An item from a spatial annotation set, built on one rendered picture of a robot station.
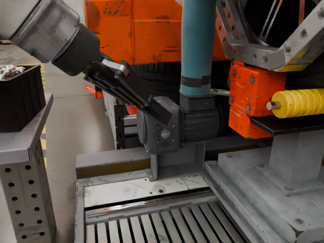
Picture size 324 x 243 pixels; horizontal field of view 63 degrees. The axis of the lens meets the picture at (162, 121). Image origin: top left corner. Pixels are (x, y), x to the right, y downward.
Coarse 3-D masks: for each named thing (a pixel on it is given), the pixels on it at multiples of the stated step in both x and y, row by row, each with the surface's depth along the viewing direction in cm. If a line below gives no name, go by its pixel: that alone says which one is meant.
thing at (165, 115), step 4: (160, 104) 51; (164, 108) 52; (148, 112) 49; (152, 112) 50; (160, 112) 51; (164, 112) 52; (168, 112) 52; (152, 116) 50; (156, 116) 50; (160, 116) 51; (164, 116) 52; (168, 116) 52; (156, 120) 51; (160, 120) 51; (164, 120) 52; (168, 120) 52; (164, 124) 52
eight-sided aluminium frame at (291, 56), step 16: (224, 0) 80; (224, 16) 76; (320, 16) 44; (224, 32) 74; (240, 32) 74; (304, 32) 48; (320, 32) 44; (224, 48) 74; (240, 48) 67; (256, 48) 61; (272, 48) 62; (288, 48) 52; (304, 48) 48; (320, 48) 49; (256, 64) 61; (272, 64) 55; (288, 64) 52; (304, 64) 53
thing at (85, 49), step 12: (84, 36) 38; (96, 36) 40; (72, 48) 37; (84, 48) 38; (96, 48) 39; (60, 60) 37; (72, 60) 37; (84, 60) 38; (96, 60) 39; (108, 60) 40; (72, 72) 39; (84, 72) 45; (108, 72) 40
